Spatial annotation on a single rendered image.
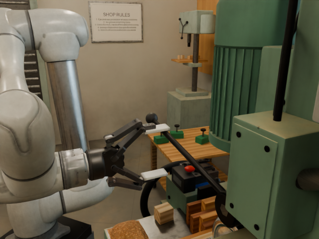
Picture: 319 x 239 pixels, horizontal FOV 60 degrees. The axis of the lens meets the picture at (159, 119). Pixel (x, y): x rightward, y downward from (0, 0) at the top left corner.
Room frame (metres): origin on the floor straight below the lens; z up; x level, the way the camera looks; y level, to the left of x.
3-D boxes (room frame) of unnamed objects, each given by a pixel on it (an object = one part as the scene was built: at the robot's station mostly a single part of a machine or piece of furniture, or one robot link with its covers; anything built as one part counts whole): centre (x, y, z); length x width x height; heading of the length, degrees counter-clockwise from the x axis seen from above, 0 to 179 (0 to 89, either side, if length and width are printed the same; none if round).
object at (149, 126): (0.65, 0.03, 1.19); 0.05 x 0.01 x 0.03; 114
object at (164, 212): (0.65, -0.01, 0.92); 0.04 x 0.03 x 0.04; 120
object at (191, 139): (2.11, -0.29, 0.32); 0.66 x 0.57 x 0.64; 110
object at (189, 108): (3.03, -0.39, 0.79); 0.62 x 0.48 x 1.58; 17
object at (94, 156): (0.62, 0.13, 1.10); 0.09 x 0.07 x 0.08; 114
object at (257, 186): (0.33, -0.15, 1.22); 0.09 x 0.08 x 0.15; 24
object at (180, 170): (0.76, -0.11, 0.99); 0.13 x 0.11 x 0.06; 114
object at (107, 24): (3.52, 0.51, 1.48); 0.64 x 0.02 x 0.46; 109
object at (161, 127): (0.67, 0.01, 1.17); 0.07 x 0.03 x 0.01; 114
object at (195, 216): (0.63, -0.16, 0.93); 0.16 x 0.02 x 0.05; 114
